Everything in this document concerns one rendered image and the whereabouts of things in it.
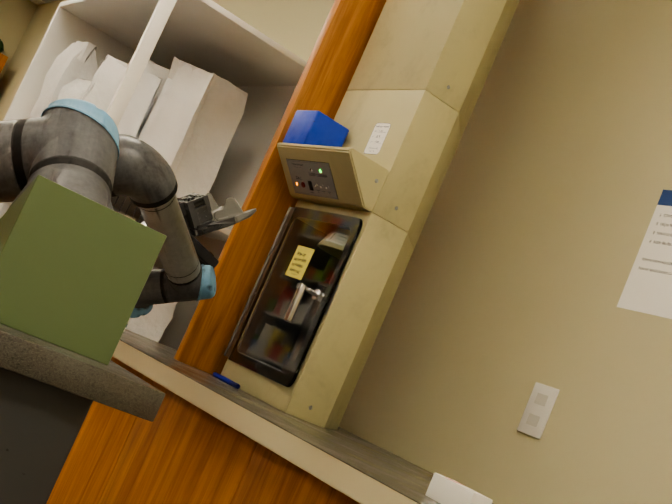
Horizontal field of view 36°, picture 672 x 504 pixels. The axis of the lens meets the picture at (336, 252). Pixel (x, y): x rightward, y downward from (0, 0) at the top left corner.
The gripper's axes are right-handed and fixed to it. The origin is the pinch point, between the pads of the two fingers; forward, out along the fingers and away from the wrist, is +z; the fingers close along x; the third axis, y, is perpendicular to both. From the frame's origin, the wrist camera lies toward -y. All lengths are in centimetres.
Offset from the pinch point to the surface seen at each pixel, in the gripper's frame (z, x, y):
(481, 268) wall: 51, -14, -33
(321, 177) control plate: 16.9, -9.3, 2.6
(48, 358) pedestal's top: -70, -87, 15
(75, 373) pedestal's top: -68, -87, 12
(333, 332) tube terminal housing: 1.7, -23.5, -26.7
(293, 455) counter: -38, -75, -19
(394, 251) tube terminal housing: 21.9, -23.7, -15.6
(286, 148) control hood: 17.0, 3.5, 8.9
